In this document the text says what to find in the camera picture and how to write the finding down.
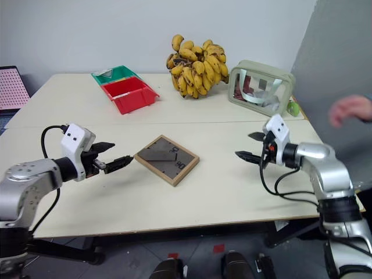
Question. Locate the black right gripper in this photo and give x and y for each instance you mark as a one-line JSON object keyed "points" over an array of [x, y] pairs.
{"points": [[268, 154]]}

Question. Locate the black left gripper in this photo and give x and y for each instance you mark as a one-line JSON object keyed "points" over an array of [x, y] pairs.
{"points": [[88, 162]]}

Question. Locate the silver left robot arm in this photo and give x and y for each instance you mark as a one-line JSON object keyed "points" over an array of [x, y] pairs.
{"points": [[26, 180]]}

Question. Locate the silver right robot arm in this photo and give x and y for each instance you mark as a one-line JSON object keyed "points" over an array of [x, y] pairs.
{"points": [[328, 168]]}

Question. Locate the person's bare hand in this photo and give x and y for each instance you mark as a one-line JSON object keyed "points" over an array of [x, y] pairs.
{"points": [[354, 107]]}

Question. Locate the small green fruit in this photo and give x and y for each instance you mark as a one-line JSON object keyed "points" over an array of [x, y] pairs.
{"points": [[293, 109]]}

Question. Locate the clear zippered pouch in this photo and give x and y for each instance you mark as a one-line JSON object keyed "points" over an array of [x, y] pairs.
{"points": [[258, 87]]}

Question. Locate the red plastic bin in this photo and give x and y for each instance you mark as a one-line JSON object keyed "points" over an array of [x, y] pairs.
{"points": [[130, 96]]}

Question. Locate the green plastic bin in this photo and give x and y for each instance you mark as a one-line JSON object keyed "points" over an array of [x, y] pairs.
{"points": [[116, 76]]}

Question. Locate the bunch of yellow bananas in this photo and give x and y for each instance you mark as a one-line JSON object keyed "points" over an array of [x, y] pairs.
{"points": [[197, 69]]}

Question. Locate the black boxy shape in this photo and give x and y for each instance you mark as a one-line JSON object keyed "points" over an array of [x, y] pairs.
{"points": [[266, 266]]}

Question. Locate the dark rounded shape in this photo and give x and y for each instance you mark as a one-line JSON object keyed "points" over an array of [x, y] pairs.
{"points": [[168, 268], [236, 266]]}

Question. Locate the pink perforated board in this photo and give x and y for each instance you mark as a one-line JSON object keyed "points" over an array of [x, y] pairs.
{"points": [[11, 87]]}

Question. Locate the grey partition panel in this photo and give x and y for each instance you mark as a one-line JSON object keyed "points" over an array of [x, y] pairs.
{"points": [[334, 52]]}

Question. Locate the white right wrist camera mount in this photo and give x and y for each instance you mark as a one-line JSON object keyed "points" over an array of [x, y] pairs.
{"points": [[279, 136]]}

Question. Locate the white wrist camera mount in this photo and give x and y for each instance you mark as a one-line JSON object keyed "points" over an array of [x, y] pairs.
{"points": [[74, 145], [279, 136]]}

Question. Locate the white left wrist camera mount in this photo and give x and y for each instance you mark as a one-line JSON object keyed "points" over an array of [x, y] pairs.
{"points": [[74, 145]]}

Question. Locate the wooden framed grey board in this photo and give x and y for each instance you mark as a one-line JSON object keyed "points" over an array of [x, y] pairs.
{"points": [[171, 160]]}

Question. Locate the black metal bracket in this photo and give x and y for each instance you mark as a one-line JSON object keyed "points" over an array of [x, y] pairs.
{"points": [[64, 251], [290, 232]]}

